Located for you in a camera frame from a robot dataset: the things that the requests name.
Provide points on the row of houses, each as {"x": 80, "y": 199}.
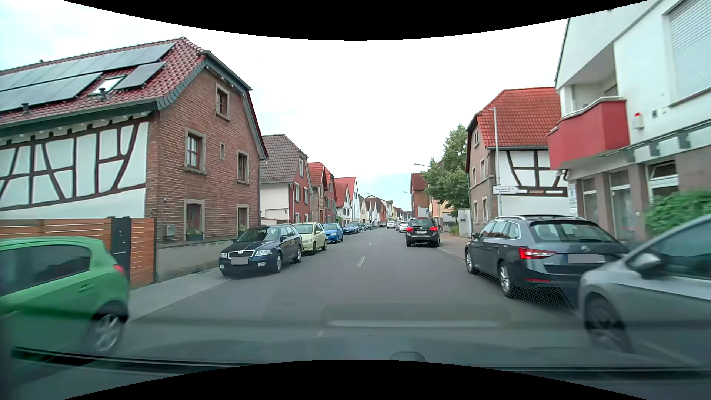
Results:
{"x": 350, "y": 203}

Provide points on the row of parked cars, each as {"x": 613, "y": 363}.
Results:
{"x": 355, "y": 227}

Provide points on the pale yellow car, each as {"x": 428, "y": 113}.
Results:
{"x": 311, "y": 233}

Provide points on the red brick building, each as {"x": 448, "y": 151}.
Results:
{"x": 419, "y": 194}

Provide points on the white and red house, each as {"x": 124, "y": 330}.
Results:
{"x": 286, "y": 183}

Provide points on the black car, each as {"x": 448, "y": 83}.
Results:
{"x": 423, "y": 231}

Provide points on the street lamp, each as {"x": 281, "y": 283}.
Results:
{"x": 422, "y": 165}

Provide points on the grey asphalt road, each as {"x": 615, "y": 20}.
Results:
{"x": 355, "y": 278}

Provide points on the green tree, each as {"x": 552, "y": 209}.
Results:
{"x": 450, "y": 175}

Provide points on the dark blue estate car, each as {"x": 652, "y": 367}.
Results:
{"x": 261, "y": 250}

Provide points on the grey paved pavement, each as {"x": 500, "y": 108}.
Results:
{"x": 454, "y": 244}
{"x": 172, "y": 289}

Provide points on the street sign on pole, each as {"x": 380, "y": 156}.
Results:
{"x": 497, "y": 166}

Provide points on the car's own bonnet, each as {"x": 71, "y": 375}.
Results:
{"x": 355, "y": 347}

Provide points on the half-timbered house red roof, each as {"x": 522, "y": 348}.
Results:
{"x": 516, "y": 161}

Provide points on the brick half-timbered house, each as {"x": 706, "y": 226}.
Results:
{"x": 183, "y": 150}

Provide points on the dark grey estate car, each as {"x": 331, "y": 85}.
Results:
{"x": 544, "y": 250}

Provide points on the wooden slat fence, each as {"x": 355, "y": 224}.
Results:
{"x": 72, "y": 230}

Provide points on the white building with red balcony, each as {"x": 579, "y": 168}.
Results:
{"x": 639, "y": 111}

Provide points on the green small car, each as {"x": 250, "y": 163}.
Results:
{"x": 50, "y": 289}

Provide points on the green hedge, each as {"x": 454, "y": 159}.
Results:
{"x": 677, "y": 211}

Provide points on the low grey wall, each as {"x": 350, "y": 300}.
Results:
{"x": 189, "y": 256}

